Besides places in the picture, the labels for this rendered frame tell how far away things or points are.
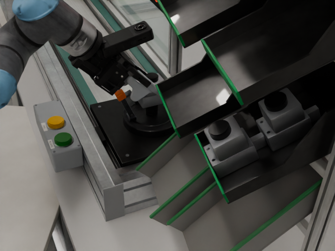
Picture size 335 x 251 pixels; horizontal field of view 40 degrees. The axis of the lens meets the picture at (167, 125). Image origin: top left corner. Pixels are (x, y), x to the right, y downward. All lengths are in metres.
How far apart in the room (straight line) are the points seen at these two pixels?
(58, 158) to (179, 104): 0.39
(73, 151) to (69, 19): 0.33
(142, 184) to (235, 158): 0.41
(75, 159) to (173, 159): 0.28
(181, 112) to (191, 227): 0.21
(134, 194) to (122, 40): 0.33
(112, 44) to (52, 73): 0.43
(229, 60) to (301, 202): 0.23
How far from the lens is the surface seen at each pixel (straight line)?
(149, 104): 1.07
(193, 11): 0.71
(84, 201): 1.09
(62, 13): 0.90
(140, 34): 0.97
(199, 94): 0.79
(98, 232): 1.03
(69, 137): 1.09
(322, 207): 0.68
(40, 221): 1.07
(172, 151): 0.91
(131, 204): 1.05
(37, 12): 0.88
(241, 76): 0.57
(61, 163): 1.10
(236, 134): 0.62
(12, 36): 0.92
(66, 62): 1.43
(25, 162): 1.22
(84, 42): 0.92
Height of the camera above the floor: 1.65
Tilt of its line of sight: 38 degrees down
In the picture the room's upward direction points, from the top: 2 degrees clockwise
